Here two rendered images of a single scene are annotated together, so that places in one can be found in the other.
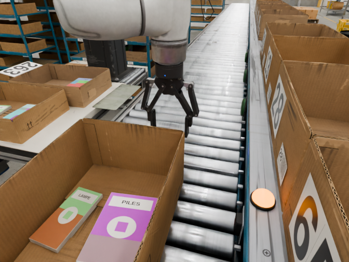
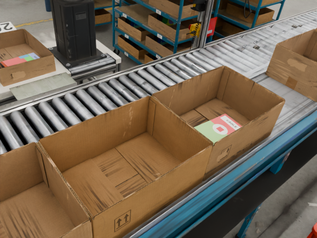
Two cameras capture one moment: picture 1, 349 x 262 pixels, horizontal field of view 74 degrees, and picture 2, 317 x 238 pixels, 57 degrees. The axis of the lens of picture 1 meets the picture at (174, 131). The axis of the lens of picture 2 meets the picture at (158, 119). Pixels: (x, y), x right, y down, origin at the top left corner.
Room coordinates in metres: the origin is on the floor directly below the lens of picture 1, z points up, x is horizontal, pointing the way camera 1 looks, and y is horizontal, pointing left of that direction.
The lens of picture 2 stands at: (0.34, -0.85, 1.62)
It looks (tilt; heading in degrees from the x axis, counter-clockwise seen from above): 40 degrees down; 30
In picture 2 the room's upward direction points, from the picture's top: 7 degrees clockwise
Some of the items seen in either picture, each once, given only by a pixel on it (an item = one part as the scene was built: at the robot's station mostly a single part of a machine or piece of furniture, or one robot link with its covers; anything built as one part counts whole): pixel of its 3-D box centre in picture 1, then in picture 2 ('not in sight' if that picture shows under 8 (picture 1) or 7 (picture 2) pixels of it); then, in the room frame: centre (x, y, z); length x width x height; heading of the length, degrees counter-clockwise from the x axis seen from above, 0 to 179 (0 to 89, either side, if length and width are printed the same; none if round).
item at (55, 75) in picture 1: (64, 83); (14, 55); (1.13, 0.56, 0.80); 0.38 x 0.28 x 0.10; 76
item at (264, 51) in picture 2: (220, 44); (263, 52); (2.38, -0.45, 0.72); 0.52 x 0.05 x 0.05; 75
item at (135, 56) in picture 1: (134, 52); (174, 24); (2.62, 0.43, 0.59); 0.40 x 0.30 x 0.10; 72
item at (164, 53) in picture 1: (169, 50); not in sight; (0.61, 0.01, 1.09); 0.09 x 0.09 x 0.06
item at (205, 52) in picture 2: (215, 54); (228, 67); (2.00, -0.35, 0.72); 0.52 x 0.05 x 0.05; 75
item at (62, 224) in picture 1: (69, 215); not in sight; (0.36, 0.25, 0.76); 0.16 x 0.07 x 0.02; 160
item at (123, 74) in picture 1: (105, 46); (74, 27); (1.44, 0.41, 0.91); 0.26 x 0.26 x 0.33; 74
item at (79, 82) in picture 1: (81, 86); (23, 63); (1.12, 0.47, 0.79); 0.19 x 0.14 x 0.02; 170
